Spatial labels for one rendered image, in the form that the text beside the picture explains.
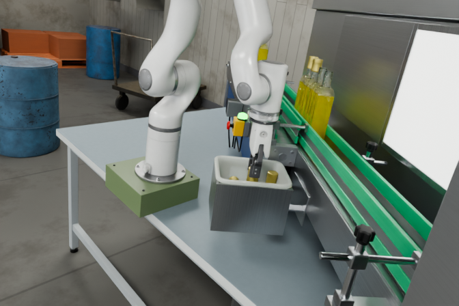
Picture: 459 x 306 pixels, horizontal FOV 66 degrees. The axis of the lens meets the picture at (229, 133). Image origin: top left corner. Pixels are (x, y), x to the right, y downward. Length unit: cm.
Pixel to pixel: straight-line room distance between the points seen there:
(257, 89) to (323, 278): 60
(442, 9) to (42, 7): 765
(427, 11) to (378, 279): 65
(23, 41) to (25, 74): 406
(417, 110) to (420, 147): 9
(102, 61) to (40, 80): 307
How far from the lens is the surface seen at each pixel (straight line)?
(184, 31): 116
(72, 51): 707
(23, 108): 336
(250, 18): 97
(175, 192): 132
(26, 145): 347
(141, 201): 124
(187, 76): 123
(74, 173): 207
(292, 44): 421
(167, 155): 129
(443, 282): 34
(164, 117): 124
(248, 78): 89
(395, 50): 112
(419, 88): 100
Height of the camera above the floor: 147
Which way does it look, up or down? 20 degrees down
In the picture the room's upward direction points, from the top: 8 degrees clockwise
